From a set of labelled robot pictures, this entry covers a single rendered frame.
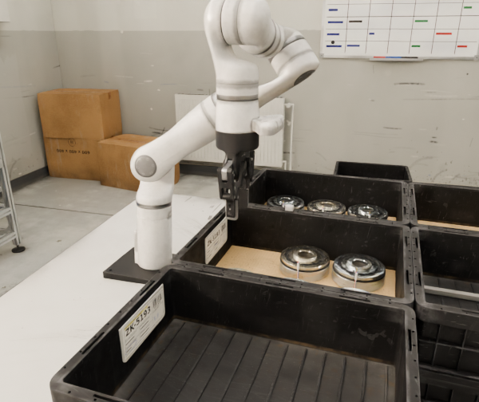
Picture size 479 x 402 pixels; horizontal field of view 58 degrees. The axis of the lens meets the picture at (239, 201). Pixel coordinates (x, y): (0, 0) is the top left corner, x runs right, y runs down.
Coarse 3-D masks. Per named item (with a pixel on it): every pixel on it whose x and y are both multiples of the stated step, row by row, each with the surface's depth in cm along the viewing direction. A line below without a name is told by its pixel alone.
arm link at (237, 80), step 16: (224, 0) 66; (208, 16) 67; (208, 32) 67; (224, 48) 70; (224, 64) 68; (240, 64) 68; (224, 80) 69; (240, 80) 68; (256, 80) 70; (224, 96) 70; (240, 96) 69; (256, 96) 71
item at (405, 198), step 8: (264, 168) 127; (272, 168) 127; (256, 176) 120; (320, 176) 122; (328, 176) 121; (336, 176) 120; (344, 176) 120; (352, 176) 120; (400, 184) 115; (408, 200) 103; (280, 208) 98; (408, 208) 98; (344, 216) 94; (352, 216) 94; (360, 216) 94; (408, 216) 94; (408, 224) 91
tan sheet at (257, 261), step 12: (228, 252) 100; (240, 252) 100; (252, 252) 100; (264, 252) 100; (276, 252) 100; (228, 264) 95; (240, 264) 95; (252, 264) 95; (264, 264) 95; (276, 264) 95; (276, 276) 90; (384, 288) 86
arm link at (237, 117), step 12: (216, 108) 72; (228, 108) 70; (240, 108) 70; (252, 108) 71; (216, 120) 73; (228, 120) 71; (240, 120) 70; (252, 120) 71; (264, 120) 71; (276, 120) 71; (228, 132) 71; (240, 132) 71; (264, 132) 69; (276, 132) 70
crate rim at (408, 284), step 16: (224, 208) 98; (240, 208) 99; (256, 208) 98; (272, 208) 98; (208, 224) 90; (368, 224) 91; (384, 224) 90; (400, 224) 90; (192, 240) 83; (176, 256) 77; (224, 272) 72; (240, 272) 72; (320, 288) 67; (336, 288) 67
